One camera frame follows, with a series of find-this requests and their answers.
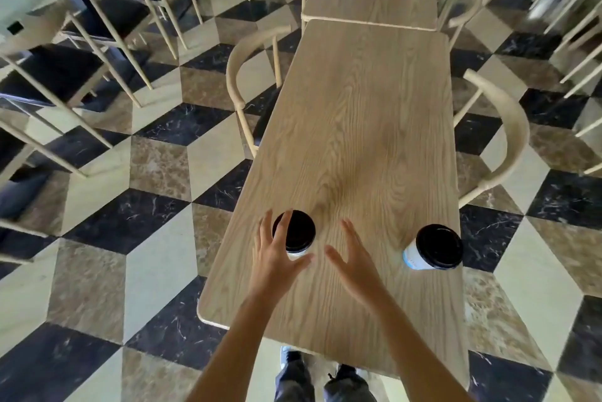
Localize person's right forearm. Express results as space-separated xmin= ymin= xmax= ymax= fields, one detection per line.
xmin=363 ymin=289 xmax=475 ymax=402

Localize paper cup with black lid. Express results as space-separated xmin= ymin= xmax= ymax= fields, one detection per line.
xmin=403 ymin=224 xmax=464 ymax=272
xmin=272 ymin=210 xmax=317 ymax=260

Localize person's right hand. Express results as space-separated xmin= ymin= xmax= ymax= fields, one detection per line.
xmin=324 ymin=219 xmax=391 ymax=308

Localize person's shoe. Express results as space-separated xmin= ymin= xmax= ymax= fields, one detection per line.
xmin=280 ymin=346 xmax=305 ymax=372
xmin=328 ymin=363 xmax=364 ymax=383

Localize person's left forearm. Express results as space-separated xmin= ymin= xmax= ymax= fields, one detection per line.
xmin=186 ymin=293 xmax=284 ymax=402

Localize person's right shoe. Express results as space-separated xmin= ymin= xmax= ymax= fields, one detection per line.
xmin=328 ymin=363 xmax=364 ymax=383

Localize person's left shoe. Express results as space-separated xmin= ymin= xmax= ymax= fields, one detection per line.
xmin=280 ymin=346 xmax=305 ymax=372

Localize person's left hand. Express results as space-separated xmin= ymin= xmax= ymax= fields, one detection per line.
xmin=254 ymin=209 xmax=315 ymax=300

